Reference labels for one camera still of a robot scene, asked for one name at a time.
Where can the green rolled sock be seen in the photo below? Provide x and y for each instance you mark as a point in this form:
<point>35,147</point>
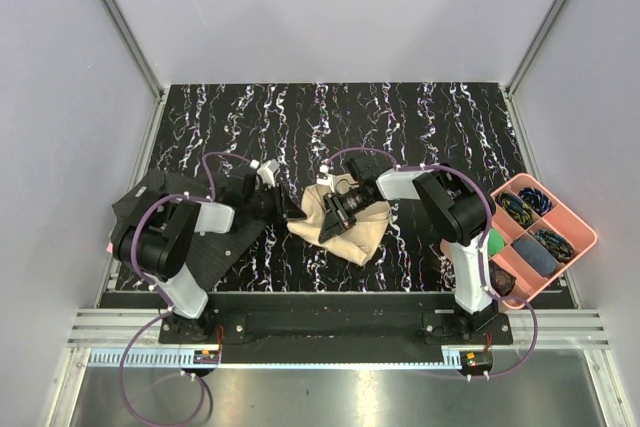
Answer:
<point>495,242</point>

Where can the blue patterned sock roll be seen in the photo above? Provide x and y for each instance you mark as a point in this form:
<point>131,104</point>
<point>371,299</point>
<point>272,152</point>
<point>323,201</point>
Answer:
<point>540,202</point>

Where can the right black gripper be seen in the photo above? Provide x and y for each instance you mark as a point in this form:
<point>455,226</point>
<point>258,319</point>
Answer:
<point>337,219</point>

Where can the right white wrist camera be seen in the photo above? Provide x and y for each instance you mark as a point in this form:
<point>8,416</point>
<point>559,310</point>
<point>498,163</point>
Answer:
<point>326,178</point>

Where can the yellow patterned sock roll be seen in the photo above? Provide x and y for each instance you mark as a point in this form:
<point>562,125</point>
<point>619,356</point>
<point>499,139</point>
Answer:
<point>516,208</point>

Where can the slotted cable duct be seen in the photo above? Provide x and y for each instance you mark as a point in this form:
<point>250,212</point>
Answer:
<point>163,358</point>

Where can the pink divided tray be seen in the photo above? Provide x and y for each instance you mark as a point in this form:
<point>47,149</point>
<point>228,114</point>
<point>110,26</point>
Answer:
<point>534,239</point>

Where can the grey rolled sock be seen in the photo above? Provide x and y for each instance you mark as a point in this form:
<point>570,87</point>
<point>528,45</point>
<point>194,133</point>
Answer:
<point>535,255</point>

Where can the beige cloth napkin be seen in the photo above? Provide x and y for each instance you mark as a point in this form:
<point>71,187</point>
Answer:
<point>357,245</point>

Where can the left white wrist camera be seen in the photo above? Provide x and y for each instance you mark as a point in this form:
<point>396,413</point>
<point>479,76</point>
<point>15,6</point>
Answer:
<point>265,173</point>

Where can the brown patterned sock roll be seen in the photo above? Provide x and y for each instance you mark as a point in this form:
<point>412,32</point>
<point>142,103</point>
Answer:
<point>502,282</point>

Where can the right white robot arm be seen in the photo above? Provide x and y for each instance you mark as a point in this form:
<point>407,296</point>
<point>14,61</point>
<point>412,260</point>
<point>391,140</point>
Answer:
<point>460,211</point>

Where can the teal patterned sock roll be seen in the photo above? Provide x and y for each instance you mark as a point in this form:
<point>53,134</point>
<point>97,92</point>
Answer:
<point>560,248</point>

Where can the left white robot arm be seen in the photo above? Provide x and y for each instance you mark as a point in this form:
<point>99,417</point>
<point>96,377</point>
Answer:
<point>181,238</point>

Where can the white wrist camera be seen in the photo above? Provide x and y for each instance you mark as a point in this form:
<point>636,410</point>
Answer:
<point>265,173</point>
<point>326,178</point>

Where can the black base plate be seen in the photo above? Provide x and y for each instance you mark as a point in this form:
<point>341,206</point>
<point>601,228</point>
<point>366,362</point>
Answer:
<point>333,328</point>

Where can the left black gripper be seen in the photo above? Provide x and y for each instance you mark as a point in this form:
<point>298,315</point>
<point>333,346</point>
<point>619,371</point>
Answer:
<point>282,202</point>

